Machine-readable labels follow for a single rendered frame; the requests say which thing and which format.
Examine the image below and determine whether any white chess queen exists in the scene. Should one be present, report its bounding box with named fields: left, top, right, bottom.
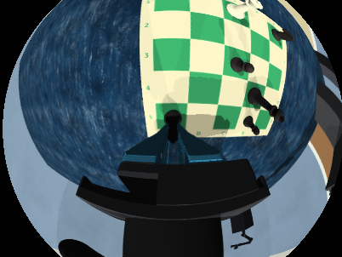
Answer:
left=226, top=0, right=263, bottom=19

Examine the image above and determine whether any green and cream chessboard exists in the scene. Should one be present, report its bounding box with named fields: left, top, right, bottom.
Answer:
left=140, top=0, right=287, bottom=137

